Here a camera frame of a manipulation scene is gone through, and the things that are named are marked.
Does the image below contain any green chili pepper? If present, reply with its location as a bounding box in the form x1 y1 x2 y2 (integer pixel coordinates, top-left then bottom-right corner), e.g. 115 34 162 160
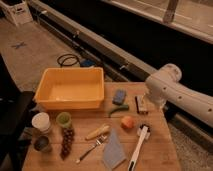
108 104 129 118

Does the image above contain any white storage box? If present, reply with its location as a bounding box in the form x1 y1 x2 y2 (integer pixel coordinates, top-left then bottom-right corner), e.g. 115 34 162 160
0 0 33 27

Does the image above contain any green plastic cup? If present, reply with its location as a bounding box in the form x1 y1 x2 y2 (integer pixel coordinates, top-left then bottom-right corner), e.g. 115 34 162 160
56 112 72 128

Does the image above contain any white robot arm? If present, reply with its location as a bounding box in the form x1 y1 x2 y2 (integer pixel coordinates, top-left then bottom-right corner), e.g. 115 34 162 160
145 63 213 128

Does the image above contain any blue sponge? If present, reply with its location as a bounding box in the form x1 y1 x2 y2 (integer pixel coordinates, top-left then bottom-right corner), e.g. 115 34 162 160
112 89 126 105

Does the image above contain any orange peach fruit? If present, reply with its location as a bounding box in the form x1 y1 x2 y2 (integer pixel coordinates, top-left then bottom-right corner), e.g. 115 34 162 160
121 116 134 129

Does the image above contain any white paper cup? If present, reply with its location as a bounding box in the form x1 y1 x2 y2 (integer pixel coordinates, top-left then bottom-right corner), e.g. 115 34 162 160
31 112 51 133

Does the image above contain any black coiled cable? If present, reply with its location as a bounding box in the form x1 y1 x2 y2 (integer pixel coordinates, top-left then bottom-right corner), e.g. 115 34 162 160
56 53 81 68

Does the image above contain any silver metal fork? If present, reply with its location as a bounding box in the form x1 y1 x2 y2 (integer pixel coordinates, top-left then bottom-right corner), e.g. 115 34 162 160
76 135 107 164

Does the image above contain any black whiteboard eraser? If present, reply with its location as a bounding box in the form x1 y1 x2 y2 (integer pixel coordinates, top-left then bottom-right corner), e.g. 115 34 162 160
135 95 148 114

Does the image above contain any grey metal cup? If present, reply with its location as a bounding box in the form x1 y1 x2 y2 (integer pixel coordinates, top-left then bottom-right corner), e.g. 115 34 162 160
34 136 52 153

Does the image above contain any blue floor object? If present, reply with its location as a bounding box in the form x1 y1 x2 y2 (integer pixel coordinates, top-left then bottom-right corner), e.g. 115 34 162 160
80 59 95 67

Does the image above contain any yellow plastic bin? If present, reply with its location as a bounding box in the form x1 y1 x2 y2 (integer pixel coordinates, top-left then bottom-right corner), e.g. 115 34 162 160
34 67 104 110

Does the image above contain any dark grape bunch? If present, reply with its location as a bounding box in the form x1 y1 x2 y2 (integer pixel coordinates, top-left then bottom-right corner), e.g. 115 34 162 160
60 128 74 160

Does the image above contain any blue folded cloth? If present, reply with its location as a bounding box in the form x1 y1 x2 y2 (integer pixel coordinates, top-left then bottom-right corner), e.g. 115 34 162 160
102 129 126 171

